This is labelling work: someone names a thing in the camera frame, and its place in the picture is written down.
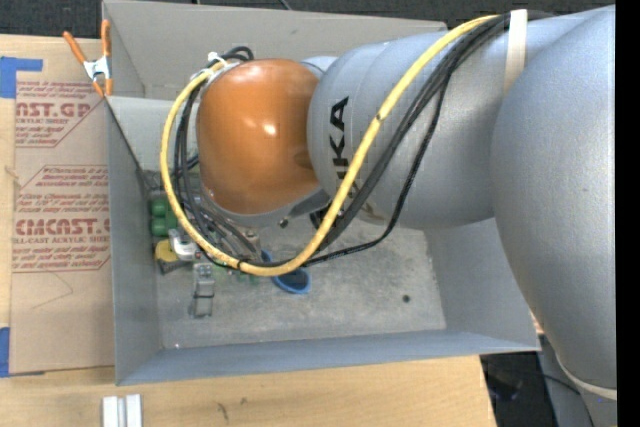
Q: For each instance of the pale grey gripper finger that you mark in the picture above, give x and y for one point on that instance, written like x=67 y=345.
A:
x=203 y=295

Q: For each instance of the blue cup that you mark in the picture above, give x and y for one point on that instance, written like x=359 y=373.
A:
x=294 y=284

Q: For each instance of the green plastic toy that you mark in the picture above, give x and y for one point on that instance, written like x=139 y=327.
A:
x=161 y=217

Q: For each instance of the grey metal bin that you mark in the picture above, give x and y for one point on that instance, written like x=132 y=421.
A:
x=350 y=305

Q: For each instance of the brown cardboard board, red print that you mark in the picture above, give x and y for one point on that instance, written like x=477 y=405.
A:
x=60 y=305

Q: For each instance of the black cylinder on white bracket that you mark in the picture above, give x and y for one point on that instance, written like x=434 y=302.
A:
x=284 y=222

